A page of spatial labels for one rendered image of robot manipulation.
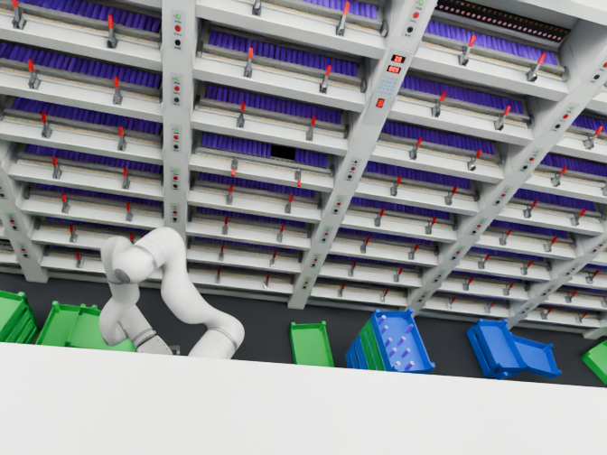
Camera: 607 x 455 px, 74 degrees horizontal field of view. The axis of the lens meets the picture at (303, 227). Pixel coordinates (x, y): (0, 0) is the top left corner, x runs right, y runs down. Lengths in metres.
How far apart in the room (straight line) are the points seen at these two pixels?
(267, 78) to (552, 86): 1.01
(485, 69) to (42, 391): 1.52
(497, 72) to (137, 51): 1.21
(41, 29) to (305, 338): 1.80
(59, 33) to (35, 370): 1.36
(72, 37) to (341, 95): 0.89
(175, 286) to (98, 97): 0.74
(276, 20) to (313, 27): 0.12
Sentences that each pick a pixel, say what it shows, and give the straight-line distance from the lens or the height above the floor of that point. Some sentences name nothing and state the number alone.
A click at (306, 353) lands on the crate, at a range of 2.30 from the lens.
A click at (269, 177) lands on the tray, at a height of 0.95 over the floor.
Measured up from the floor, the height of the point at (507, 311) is 0.17.
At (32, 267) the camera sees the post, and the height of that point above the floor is 0.13.
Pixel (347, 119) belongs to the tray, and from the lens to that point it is 1.70.
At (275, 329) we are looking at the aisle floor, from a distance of 2.33.
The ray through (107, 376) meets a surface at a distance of 0.30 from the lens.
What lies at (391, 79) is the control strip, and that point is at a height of 1.46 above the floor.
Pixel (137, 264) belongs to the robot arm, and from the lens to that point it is 1.23.
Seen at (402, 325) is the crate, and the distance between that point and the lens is 2.09.
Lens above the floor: 1.99
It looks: 44 degrees down
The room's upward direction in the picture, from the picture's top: 19 degrees clockwise
